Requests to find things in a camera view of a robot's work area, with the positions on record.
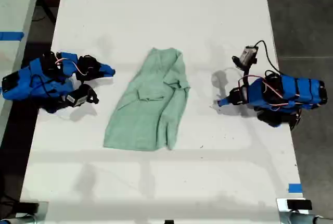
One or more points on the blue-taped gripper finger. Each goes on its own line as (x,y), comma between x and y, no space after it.
(225,101)
(108,72)
(104,66)

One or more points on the pale green T-shirt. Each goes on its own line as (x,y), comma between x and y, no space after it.
(148,104)

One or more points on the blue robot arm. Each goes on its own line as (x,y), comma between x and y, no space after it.
(18,88)
(294,91)

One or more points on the long blue tape strip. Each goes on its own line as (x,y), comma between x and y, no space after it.
(10,36)

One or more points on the pale side table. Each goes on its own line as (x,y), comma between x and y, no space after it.
(15,0)

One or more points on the short blue tape strip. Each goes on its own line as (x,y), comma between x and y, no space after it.
(295,188)

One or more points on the small black box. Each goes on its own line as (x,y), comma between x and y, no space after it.
(299,204)
(27,207)

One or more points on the small black clip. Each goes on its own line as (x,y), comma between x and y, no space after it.
(169,222)

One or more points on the black camera stalk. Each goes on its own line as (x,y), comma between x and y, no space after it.
(246,75)
(91,93)

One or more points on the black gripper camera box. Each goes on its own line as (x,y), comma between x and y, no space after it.
(76,99)

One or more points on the silver-faced gripper camera box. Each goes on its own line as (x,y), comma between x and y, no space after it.
(245,56)

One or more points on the metal table bracket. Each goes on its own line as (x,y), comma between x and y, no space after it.
(43,212)
(282,213)

